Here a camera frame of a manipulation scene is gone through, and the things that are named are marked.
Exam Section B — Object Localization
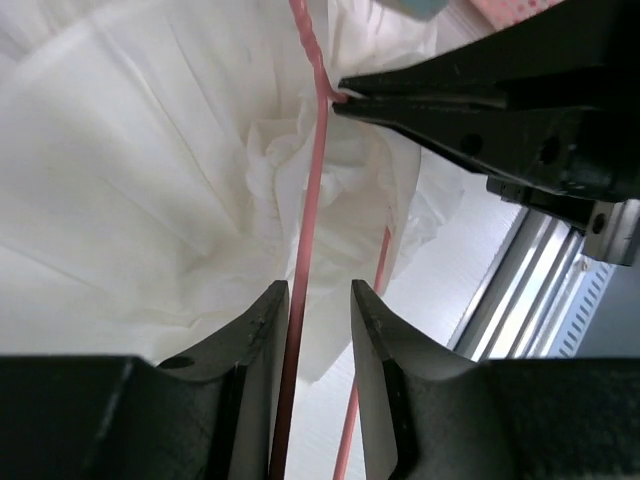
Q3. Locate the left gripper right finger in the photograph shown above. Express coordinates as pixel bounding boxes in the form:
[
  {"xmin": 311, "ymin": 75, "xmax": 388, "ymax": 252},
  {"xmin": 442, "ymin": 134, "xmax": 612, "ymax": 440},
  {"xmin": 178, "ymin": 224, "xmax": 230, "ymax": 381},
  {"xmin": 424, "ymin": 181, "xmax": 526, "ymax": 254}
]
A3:
[{"xmin": 351, "ymin": 280, "xmax": 639, "ymax": 479}]

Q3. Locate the white pleated skirt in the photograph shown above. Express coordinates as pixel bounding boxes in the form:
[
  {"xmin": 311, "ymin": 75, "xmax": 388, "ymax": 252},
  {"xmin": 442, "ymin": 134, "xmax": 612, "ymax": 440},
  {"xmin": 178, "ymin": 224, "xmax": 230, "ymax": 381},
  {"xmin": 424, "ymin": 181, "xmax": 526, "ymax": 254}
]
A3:
[{"xmin": 1, "ymin": 1, "xmax": 463, "ymax": 382}]

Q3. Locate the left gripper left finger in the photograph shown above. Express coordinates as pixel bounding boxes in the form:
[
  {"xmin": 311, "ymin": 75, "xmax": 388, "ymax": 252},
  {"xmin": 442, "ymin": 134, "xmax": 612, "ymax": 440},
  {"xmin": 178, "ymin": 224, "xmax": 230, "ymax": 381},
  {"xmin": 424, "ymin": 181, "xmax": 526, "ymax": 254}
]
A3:
[{"xmin": 1, "ymin": 281, "xmax": 289, "ymax": 479}]

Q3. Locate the colourful floral patterned garment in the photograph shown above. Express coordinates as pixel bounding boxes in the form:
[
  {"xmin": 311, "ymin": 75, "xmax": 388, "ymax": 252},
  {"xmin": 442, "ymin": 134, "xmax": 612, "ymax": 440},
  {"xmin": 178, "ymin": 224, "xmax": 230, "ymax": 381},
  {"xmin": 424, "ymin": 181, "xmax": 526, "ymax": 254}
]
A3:
[{"xmin": 378, "ymin": 0, "xmax": 449, "ymax": 21}]

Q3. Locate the white plastic basket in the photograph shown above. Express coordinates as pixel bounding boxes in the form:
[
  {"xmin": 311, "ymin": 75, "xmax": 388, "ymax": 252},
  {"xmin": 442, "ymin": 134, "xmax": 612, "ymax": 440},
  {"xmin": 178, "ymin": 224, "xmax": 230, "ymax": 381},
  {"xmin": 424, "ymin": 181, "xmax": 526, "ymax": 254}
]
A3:
[{"xmin": 440, "ymin": 0, "xmax": 559, "ymax": 41}]

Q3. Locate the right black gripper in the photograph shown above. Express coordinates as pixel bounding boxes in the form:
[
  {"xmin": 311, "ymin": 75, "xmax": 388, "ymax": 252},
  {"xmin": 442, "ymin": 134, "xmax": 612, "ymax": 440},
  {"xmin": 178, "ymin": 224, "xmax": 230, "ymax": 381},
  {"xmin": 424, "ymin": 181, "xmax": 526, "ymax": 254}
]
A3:
[{"xmin": 334, "ymin": 1, "xmax": 639, "ymax": 265}]

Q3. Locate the pink wire hanger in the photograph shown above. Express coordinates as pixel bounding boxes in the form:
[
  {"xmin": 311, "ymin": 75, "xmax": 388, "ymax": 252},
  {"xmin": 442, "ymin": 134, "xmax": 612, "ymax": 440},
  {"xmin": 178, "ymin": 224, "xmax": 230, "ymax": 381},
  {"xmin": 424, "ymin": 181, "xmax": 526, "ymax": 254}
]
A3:
[{"xmin": 267, "ymin": 0, "xmax": 393, "ymax": 480}]

